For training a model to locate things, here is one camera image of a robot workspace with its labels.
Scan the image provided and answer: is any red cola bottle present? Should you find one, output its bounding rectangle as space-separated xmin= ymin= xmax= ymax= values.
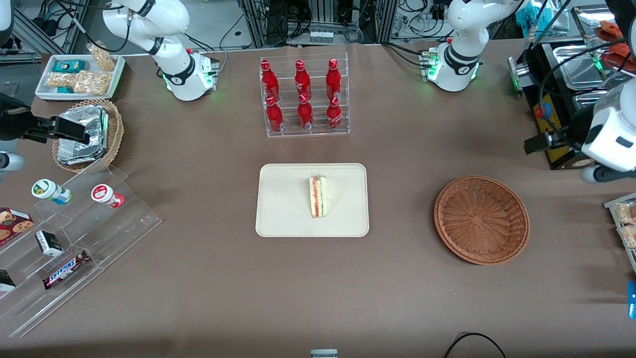
xmin=326 ymin=95 xmax=343 ymax=132
xmin=260 ymin=59 xmax=280 ymax=101
xmin=265 ymin=95 xmax=285 ymax=133
xmin=297 ymin=93 xmax=315 ymax=131
xmin=294 ymin=59 xmax=313 ymax=100
xmin=325 ymin=58 xmax=343 ymax=101

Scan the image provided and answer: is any orange bag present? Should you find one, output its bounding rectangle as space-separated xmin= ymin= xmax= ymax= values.
xmin=595 ymin=21 xmax=636 ymax=71

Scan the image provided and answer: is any clear acrylic step shelf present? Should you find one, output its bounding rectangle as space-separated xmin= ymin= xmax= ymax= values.
xmin=0 ymin=164 xmax=162 ymax=339

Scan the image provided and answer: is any clear bag of nuts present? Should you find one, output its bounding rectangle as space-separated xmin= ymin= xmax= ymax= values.
xmin=73 ymin=70 xmax=112 ymax=95
xmin=47 ymin=72 xmax=76 ymax=90
xmin=86 ymin=43 xmax=116 ymax=72

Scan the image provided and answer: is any brown round wicker basket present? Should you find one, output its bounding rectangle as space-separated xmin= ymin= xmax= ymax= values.
xmin=434 ymin=175 xmax=531 ymax=266

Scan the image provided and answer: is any tan deep wicker basket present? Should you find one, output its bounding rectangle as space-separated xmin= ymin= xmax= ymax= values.
xmin=52 ymin=98 xmax=124 ymax=174

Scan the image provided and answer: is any black cable loop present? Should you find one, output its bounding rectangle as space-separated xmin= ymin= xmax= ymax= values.
xmin=443 ymin=332 xmax=507 ymax=358

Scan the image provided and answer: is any silver foil pack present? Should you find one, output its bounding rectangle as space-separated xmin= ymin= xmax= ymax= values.
xmin=58 ymin=105 xmax=109 ymax=152
xmin=57 ymin=142 xmax=108 ymax=166

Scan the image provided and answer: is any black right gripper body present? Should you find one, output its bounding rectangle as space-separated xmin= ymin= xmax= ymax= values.
xmin=0 ymin=93 xmax=33 ymax=141

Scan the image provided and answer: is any steel food pan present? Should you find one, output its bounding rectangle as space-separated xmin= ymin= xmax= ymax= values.
xmin=542 ymin=41 xmax=617 ymax=91

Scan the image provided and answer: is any silver box with green light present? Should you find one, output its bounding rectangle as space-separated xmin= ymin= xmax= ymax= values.
xmin=507 ymin=56 xmax=533 ymax=92

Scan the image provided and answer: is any cream rectangular tray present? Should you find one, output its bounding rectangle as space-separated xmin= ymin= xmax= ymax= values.
xmin=255 ymin=163 xmax=370 ymax=238

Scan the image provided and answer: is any white snack tray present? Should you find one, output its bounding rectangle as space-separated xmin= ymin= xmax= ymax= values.
xmin=34 ymin=53 xmax=126 ymax=102

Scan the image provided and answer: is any small black white box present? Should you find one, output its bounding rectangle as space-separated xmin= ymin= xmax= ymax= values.
xmin=34 ymin=230 xmax=64 ymax=258

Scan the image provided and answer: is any brown Snickers bar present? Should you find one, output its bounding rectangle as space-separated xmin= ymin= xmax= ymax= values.
xmin=42 ymin=250 xmax=92 ymax=290

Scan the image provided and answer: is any clear acrylic bottle rack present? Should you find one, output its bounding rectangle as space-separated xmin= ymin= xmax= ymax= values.
xmin=259 ymin=52 xmax=351 ymax=139

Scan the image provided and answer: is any red lid yogurt cup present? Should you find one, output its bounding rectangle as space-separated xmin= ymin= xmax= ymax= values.
xmin=90 ymin=183 xmax=125 ymax=209

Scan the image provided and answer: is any red cookie box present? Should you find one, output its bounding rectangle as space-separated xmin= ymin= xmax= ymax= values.
xmin=0 ymin=206 xmax=35 ymax=247

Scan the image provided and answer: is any teal cloth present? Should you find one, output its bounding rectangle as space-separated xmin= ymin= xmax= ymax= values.
xmin=516 ymin=4 xmax=553 ymax=31

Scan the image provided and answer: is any green lid yogurt cup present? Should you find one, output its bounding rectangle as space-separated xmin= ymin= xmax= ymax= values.
xmin=31 ymin=179 xmax=73 ymax=206

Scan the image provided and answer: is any clear snack tray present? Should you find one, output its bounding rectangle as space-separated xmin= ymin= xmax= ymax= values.
xmin=603 ymin=192 xmax=636 ymax=274

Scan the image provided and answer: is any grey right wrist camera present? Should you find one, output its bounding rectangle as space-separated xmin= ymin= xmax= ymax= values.
xmin=0 ymin=151 xmax=26 ymax=173

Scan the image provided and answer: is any triangular sandwich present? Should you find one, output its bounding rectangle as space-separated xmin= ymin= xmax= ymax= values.
xmin=308 ymin=174 xmax=329 ymax=219

